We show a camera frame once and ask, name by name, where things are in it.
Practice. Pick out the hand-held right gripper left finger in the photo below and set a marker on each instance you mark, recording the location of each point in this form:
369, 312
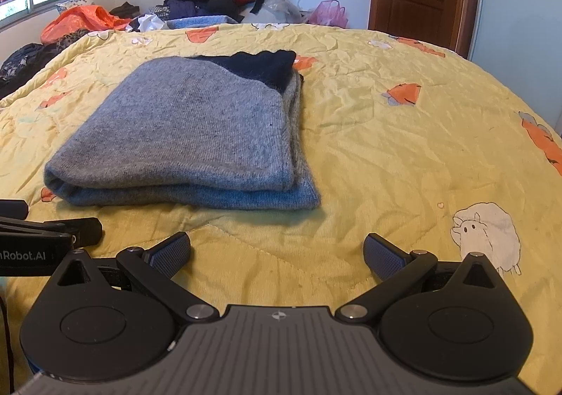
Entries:
171, 253

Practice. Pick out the orange plastic bag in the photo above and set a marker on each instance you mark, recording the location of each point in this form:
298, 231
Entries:
79, 22

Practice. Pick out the window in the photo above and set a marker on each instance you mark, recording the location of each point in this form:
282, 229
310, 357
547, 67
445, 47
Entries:
35, 4

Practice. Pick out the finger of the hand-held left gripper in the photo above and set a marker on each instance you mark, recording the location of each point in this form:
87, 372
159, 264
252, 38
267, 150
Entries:
83, 231
13, 209

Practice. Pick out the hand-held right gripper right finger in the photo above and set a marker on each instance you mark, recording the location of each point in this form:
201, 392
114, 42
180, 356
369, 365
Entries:
386, 259

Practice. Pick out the dark patterned cloth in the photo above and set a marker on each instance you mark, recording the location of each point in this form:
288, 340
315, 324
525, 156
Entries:
26, 61

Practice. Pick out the grey sweater with navy sleeves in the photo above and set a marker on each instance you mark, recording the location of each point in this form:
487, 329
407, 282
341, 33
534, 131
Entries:
184, 136

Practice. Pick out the light blue knit garment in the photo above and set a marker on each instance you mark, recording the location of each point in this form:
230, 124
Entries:
202, 23

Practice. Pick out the clear plastic bag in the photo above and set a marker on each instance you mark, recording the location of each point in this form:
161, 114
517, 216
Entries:
281, 11

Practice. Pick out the floral white pillow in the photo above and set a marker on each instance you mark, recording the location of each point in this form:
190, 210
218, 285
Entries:
77, 2

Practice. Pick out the yellow carrot print quilt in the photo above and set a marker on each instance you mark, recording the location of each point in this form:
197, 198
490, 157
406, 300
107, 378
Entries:
417, 158

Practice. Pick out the white crumpled plastic wrap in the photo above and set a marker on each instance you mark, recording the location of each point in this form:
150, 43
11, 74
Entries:
147, 23

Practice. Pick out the pink plastic bag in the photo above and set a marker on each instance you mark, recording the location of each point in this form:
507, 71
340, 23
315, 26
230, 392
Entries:
327, 15

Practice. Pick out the dark brown cloth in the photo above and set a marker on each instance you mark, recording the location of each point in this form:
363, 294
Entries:
125, 11

